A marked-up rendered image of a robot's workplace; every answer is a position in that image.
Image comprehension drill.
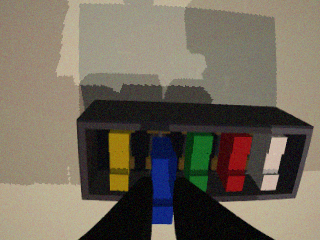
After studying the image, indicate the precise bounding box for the green fuse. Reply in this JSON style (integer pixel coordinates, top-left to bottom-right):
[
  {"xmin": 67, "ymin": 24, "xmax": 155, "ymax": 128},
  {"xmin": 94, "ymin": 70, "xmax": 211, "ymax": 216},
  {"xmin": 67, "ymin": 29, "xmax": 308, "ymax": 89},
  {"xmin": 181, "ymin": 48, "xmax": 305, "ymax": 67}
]
[{"xmin": 184, "ymin": 131, "xmax": 213, "ymax": 192}]

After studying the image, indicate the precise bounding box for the blue fuse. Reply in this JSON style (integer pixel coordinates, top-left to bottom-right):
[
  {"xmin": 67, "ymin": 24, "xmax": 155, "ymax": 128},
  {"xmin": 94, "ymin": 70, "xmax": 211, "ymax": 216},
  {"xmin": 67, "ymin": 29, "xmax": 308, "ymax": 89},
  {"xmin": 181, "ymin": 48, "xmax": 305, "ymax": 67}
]
[{"xmin": 151, "ymin": 131, "xmax": 177, "ymax": 224}]

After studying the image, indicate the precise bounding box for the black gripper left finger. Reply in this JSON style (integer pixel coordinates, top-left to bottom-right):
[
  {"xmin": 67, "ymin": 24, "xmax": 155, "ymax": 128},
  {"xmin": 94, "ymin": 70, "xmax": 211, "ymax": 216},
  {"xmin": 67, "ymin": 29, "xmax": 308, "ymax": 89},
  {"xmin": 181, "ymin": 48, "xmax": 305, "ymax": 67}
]
[{"xmin": 79, "ymin": 177, "xmax": 153, "ymax": 240}]

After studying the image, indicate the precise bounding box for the yellow fuse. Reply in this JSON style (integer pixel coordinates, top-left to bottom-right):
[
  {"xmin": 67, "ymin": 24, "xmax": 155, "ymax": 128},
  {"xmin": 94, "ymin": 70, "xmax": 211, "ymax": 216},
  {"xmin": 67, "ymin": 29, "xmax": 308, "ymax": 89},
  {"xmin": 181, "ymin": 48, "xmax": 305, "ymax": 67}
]
[{"xmin": 108, "ymin": 129, "xmax": 131, "ymax": 191}]

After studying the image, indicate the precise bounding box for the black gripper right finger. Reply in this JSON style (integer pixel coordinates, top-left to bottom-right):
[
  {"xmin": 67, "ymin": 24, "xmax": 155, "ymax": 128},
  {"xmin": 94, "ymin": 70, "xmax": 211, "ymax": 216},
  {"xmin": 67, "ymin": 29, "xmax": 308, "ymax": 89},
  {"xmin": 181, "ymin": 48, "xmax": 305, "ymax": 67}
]
[{"xmin": 172, "ymin": 177, "xmax": 275, "ymax": 240}]

